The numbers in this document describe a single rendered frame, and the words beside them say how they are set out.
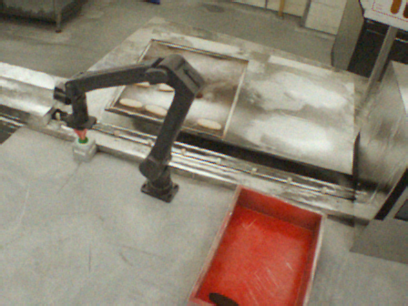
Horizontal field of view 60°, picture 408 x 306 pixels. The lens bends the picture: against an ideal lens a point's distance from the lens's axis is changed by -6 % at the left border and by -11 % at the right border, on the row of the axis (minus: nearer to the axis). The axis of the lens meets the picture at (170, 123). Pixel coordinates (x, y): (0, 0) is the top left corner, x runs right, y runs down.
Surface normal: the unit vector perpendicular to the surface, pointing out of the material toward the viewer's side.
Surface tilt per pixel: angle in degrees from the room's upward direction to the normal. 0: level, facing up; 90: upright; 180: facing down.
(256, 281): 0
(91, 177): 0
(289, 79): 10
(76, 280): 0
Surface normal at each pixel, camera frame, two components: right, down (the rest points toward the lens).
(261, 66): 0.00, -0.65
